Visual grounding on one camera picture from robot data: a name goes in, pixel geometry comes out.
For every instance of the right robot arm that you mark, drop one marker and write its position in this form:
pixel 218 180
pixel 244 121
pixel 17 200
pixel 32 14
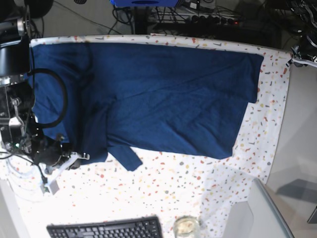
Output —
pixel 20 133

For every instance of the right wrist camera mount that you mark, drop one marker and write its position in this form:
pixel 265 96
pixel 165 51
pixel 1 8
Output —
pixel 49 183

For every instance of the terrazzo pattern table cloth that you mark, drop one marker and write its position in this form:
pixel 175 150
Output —
pixel 167 185

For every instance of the black computer keyboard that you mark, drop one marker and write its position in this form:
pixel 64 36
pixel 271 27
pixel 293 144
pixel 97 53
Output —
pixel 148 227

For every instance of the dark blue t-shirt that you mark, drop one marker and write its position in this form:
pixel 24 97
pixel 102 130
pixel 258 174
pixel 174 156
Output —
pixel 159 98

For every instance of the blue box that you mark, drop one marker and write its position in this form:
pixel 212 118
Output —
pixel 144 3

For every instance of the black wire rack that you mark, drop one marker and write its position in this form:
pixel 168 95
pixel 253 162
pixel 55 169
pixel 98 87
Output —
pixel 183 15

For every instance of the clear glass jar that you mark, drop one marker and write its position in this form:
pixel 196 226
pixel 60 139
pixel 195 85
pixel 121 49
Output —
pixel 186 227

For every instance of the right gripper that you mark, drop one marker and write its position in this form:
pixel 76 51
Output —
pixel 52 152

